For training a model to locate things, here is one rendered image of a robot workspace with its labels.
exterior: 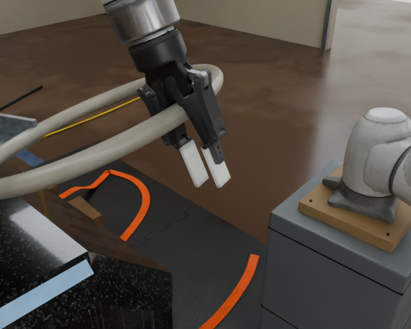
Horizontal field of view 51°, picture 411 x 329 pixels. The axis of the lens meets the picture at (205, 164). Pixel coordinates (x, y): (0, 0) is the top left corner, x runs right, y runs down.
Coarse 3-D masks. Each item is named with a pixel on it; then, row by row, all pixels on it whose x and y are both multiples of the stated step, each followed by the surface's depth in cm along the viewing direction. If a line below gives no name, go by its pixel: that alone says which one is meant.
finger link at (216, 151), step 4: (220, 132) 61; (224, 132) 62; (220, 136) 61; (212, 140) 62; (212, 144) 63; (216, 144) 63; (220, 144) 64; (212, 148) 63; (216, 148) 63; (220, 148) 64; (212, 152) 63; (216, 152) 63; (220, 152) 64; (212, 156) 64; (216, 156) 63; (220, 156) 63; (224, 156) 64; (216, 160) 64; (220, 160) 63
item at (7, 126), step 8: (0, 120) 97; (8, 120) 96; (16, 120) 95; (24, 120) 94; (32, 120) 93; (0, 128) 98; (8, 128) 97; (16, 128) 96; (24, 128) 95; (0, 136) 97; (8, 136) 97; (0, 144) 93; (32, 144) 94
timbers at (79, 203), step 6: (54, 186) 261; (54, 192) 263; (78, 198) 247; (72, 204) 243; (78, 204) 243; (84, 204) 243; (84, 210) 238; (90, 210) 238; (96, 210) 238; (90, 216) 234; (96, 216) 234; (102, 222) 237
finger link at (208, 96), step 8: (208, 72) 58; (200, 80) 57; (208, 80) 58; (200, 88) 58; (208, 88) 59; (200, 96) 58; (208, 96) 59; (200, 104) 59; (208, 104) 59; (216, 104) 60; (208, 112) 59; (216, 112) 60; (208, 120) 60; (216, 120) 60; (208, 128) 61; (216, 128) 60; (224, 128) 62; (216, 136) 60
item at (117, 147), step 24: (216, 72) 73; (96, 96) 100; (120, 96) 100; (48, 120) 96; (72, 120) 99; (168, 120) 60; (24, 144) 91; (96, 144) 58; (120, 144) 57; (144, 144) 59; (48, 168) 57; (72, 168) 57; (96, 168) 58; (0, 192) 60; (24, 192) 59
